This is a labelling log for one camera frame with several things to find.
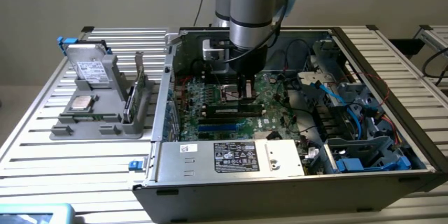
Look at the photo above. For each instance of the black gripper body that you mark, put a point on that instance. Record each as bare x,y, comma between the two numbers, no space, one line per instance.
249,60

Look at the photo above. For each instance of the black RAM stick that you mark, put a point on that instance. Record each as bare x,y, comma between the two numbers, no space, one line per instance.
226,110

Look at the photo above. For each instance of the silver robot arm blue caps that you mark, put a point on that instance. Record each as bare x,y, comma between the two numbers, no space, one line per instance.
249,3

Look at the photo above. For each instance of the green RAM stick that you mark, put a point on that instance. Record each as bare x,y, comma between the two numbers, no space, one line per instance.
92,116

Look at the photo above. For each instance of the CPU socket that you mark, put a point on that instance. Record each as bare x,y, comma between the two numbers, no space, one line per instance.
229,93

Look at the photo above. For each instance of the green motherboard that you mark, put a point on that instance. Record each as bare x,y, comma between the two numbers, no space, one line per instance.
258,121

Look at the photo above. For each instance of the black expansion slot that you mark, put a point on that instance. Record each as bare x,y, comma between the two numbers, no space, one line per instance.
220,121

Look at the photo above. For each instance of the blue expansion slot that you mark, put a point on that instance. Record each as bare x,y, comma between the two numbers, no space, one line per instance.
220,128

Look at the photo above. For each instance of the grey metal disk bay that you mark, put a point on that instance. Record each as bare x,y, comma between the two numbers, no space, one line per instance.
336,87

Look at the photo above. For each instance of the silver power supply unit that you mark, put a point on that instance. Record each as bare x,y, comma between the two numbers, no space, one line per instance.
209,159

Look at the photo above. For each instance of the green graphics card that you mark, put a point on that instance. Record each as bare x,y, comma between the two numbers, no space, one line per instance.
140,82

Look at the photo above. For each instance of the black flat disk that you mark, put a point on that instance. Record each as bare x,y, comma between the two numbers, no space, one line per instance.
128,104

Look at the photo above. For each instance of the grey parts rack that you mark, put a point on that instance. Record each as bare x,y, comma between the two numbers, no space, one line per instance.
114,129

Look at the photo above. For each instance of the open grey PC case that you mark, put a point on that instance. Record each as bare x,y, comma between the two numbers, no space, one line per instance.
280,195

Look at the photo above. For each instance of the blue case latch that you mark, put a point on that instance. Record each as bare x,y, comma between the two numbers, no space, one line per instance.
134,165

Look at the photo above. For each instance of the blue drive caddy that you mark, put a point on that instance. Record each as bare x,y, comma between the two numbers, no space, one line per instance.
366,165

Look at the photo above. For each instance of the silver hard disk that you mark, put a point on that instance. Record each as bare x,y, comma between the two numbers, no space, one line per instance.
86,64

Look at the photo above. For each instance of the silver CPU chip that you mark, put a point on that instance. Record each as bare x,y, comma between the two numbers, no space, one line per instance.
81,102

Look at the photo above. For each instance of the neighbouring slatted metal table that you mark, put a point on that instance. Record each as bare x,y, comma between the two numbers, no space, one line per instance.
433,40

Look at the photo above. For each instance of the light blue device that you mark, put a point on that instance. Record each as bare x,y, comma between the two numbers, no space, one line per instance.
34,214

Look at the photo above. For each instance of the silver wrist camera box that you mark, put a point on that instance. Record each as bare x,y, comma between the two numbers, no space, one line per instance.
210,49

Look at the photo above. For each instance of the blue disk bracket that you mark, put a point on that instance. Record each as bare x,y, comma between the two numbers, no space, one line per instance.
64,44

